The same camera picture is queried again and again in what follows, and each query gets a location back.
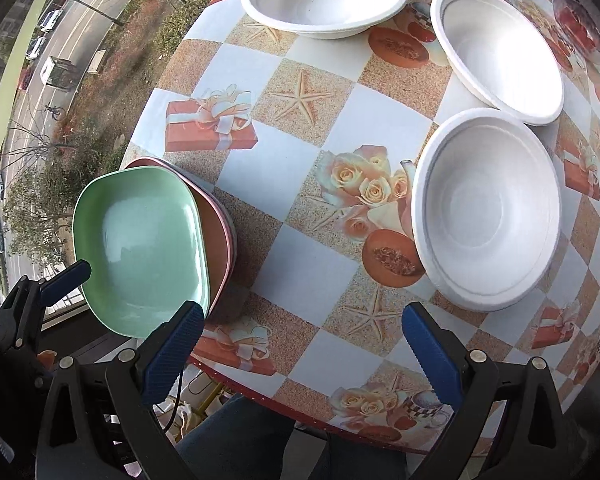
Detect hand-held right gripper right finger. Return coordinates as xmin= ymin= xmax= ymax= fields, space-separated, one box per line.
xmin=401 ymin=301 xmax=566 ymax=480

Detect dark window frame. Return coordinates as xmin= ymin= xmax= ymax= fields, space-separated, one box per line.
xmin=37 ymin=305 xmax=146 ymax=366

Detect person's leg in jeans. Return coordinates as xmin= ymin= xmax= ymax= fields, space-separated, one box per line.
xmin=172 ymin=392 xmax=301 ymax=480
xmin=300 ymin=430 xmax=411 ymax=480

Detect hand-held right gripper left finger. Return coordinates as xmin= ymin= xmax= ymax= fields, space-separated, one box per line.
xmin=35 ymin=300 xmax=206 ymax=480

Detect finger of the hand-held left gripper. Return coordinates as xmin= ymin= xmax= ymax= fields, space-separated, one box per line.
xmin=5 ymin=260 xmax=93 ymax=321

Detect pale green window strip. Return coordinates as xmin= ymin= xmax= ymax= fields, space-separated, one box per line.
xmin=0 ymin=0 xmax=66 ymax=161

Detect printed checkered tablecloth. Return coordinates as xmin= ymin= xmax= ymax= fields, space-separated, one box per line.
xmin=124 ymin=0 xmax=600 ymax=453

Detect green square plate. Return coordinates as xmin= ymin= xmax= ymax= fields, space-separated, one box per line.
xmin=72 ymin=167 xmax=212 ymax=338

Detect pink square plate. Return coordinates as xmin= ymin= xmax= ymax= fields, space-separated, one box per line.
xmin=124 ymin=156 xmax=238 ymax=311

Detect glass dish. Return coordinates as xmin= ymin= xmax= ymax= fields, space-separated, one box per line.
xmin=552 ymin=0 xmax=600 ymax=67

